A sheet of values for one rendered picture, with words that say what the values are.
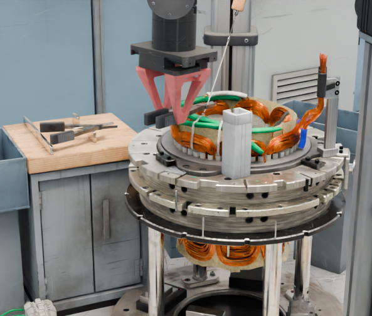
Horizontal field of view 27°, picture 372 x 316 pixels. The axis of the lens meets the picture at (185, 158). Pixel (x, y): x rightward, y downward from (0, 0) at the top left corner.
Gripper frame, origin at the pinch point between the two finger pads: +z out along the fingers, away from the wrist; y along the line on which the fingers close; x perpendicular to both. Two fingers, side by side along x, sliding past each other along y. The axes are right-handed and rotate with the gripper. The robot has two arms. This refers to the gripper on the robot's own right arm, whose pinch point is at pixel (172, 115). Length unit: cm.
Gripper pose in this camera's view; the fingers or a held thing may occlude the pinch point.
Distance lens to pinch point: 105.1
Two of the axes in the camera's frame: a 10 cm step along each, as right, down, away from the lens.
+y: 7.3, 2.5, -6.4
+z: -0.3, 9.4, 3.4
